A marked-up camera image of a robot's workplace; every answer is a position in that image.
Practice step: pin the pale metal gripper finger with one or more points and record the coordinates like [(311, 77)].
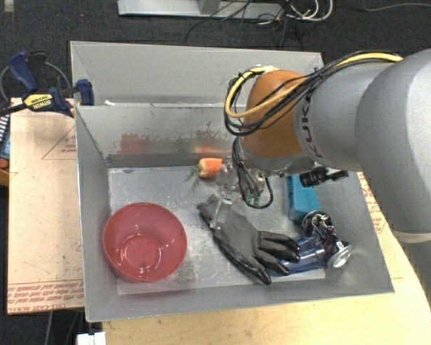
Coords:
[(225, 178), (221, 212)]

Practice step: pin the crushed blue metal can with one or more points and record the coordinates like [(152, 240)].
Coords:
[(321, 252)]

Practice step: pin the small white scrap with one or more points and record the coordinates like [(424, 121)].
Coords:
[(108, 102)]

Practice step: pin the blue box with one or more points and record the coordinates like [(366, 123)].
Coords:
[(303, 201)]

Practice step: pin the black cylinder on white bracket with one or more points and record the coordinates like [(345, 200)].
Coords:
[(314, 178)]

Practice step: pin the brown cardboard board, red print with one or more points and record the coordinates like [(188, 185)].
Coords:
[(39, 210)]

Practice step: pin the grey metal bin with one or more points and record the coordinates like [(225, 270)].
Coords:
[(147, 189)]

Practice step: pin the orange toy carrot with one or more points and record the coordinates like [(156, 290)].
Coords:
[(210, 167)]

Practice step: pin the red plastic bowl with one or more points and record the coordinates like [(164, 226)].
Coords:
[(143, 243)]

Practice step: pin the grey and black work glove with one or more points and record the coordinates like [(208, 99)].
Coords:
[(240, 234)]

